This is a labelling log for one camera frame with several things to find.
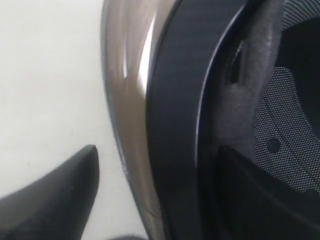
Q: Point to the black helmet with visor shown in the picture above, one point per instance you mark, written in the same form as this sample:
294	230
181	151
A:
184	78

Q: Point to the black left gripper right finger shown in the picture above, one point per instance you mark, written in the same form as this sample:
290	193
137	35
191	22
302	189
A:
258	206

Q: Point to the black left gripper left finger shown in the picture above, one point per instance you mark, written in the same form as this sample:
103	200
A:
58	205

